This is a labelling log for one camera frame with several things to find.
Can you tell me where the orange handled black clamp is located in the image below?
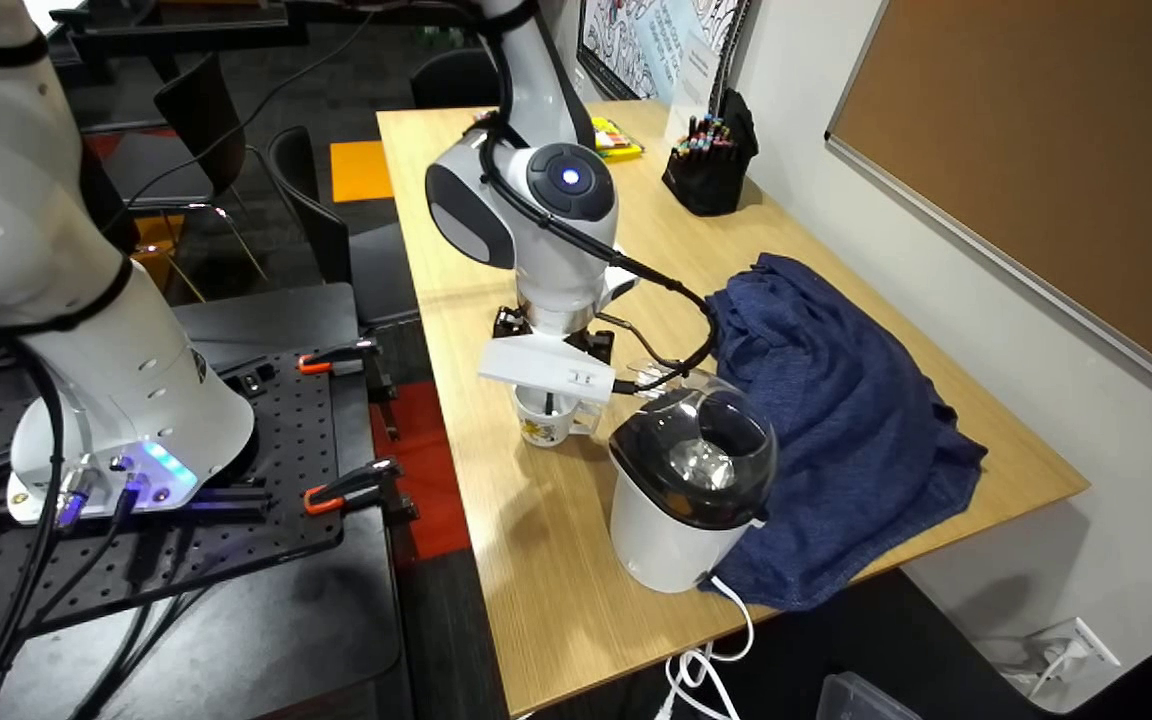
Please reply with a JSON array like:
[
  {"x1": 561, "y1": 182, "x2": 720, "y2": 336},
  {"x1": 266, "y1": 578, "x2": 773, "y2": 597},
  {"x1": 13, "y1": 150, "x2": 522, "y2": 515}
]
[
  {"x1": 298, "y1": 456, "x2": 408, "y2": 520},
  {"x1": 293, "y1": 336, "x2": 378, "y2": 385}
]

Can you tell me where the brown cork board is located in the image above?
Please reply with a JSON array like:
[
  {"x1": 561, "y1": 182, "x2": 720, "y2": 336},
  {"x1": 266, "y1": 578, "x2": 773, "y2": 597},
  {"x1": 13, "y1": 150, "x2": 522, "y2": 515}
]
[{"x1": 820, "y1": 0, "x2": 1152, "y2": 432}]

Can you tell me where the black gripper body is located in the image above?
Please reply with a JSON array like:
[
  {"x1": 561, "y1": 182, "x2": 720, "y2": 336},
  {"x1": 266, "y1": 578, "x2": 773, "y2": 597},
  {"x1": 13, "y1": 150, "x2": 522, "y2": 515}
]
[{"x1": 488, "y1": 301, "x2": 617, "y2": 369}]

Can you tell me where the white power cable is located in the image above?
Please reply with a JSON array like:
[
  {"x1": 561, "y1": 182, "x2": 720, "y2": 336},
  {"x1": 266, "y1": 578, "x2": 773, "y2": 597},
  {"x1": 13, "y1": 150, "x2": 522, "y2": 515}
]
[{"x1": 654, "y1": 571, "x2": 759, "y2": 720}]

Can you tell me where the white wall poster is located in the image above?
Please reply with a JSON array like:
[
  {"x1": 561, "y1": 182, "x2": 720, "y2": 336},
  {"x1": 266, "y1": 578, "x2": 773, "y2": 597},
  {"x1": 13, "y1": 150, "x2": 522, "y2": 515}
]
[{"x1": 575, "y1": 0, "x2": 756, "y2": 110}]

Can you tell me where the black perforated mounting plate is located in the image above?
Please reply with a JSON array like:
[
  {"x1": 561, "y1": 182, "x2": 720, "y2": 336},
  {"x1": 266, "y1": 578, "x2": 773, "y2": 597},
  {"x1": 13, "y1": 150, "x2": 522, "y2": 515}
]
[{"x1": 0, "y1": 349, "x2": 349, "y2": 662}]

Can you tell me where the white ceramic mug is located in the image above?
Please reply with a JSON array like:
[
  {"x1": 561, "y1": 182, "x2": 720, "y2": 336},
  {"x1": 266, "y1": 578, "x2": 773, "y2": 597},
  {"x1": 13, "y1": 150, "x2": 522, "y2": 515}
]
[{"x1": 510, "y1": 377, "x2": 607, "y2": 456}]

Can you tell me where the black base cable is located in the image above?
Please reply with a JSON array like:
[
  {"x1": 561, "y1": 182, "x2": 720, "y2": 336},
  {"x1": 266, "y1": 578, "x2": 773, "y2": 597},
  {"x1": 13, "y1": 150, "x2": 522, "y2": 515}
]
[{"x1": 0, "y1": 316, "x2": 76, "y2": 720}]

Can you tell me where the yellow flat packet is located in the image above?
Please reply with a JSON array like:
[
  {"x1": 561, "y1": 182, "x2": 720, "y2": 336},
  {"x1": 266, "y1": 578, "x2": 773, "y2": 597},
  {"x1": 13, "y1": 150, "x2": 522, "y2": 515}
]
[{"x1": 585, "y1": 110, "x2": 647, "y2": 162}]

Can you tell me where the black pen organizer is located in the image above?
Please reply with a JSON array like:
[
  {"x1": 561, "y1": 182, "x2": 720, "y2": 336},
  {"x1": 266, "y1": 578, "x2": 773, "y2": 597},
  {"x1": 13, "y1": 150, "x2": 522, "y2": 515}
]
[{"x1": 661, "y1": 86, "x2": 764, "y2": 219}]

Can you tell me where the silver wrist camera bar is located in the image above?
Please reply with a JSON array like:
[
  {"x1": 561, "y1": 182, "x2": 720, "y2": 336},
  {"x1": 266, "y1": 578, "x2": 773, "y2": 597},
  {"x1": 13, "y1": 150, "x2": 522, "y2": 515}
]
[{"x1": 477, "y1": 330, "x2": 617, "y2": 413}]

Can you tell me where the black office chair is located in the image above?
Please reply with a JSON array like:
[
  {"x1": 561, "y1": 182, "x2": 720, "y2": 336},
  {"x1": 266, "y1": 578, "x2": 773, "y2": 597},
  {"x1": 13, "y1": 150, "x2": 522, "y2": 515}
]
[
  {"x1": 132, "y1": 51, "x2": 276, "y2": 288},
  {"x1": 262, "y1": 123, "x2": 423, "y2": 392}
]

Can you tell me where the dark blue cloth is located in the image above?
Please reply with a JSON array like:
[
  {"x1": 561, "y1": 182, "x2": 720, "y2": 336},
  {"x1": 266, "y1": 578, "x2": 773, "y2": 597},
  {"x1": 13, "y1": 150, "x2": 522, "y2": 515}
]
[{"x1": 702, "y1": 247, "x2": 992, "y2": 621}]

